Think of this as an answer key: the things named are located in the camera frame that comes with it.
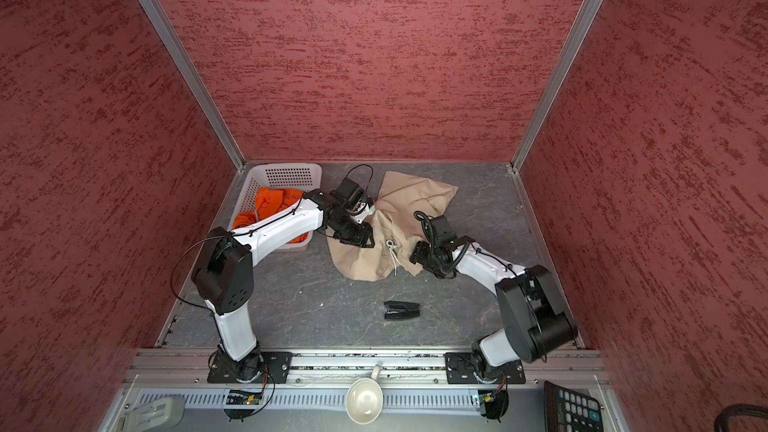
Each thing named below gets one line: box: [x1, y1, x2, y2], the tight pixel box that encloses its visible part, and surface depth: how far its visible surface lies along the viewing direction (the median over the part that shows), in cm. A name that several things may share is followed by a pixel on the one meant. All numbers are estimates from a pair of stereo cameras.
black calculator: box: [543, 380, 603, 432], surface depth 69 cm
